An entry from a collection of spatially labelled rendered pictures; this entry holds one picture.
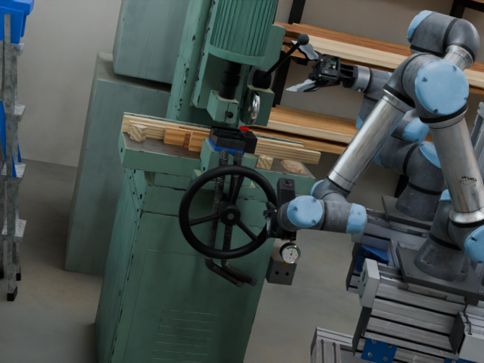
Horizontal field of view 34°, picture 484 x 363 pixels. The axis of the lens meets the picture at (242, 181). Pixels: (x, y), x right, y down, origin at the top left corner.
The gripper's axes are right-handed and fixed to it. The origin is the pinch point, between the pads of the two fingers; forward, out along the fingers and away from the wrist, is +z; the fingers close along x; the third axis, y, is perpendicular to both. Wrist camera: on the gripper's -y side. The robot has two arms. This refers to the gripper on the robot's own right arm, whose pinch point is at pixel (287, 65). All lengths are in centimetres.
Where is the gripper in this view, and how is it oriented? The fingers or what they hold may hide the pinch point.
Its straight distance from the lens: 235.0
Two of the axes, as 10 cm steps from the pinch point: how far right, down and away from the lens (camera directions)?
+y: 2.9, -1.4, -9.5
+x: -1.1, 9.8, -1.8
